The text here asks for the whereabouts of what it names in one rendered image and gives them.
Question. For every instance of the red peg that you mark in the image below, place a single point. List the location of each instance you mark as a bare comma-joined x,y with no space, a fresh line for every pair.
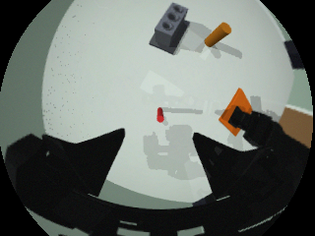
159,115

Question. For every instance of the orange cylinder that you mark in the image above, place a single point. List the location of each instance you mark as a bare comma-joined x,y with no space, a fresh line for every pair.
218,34

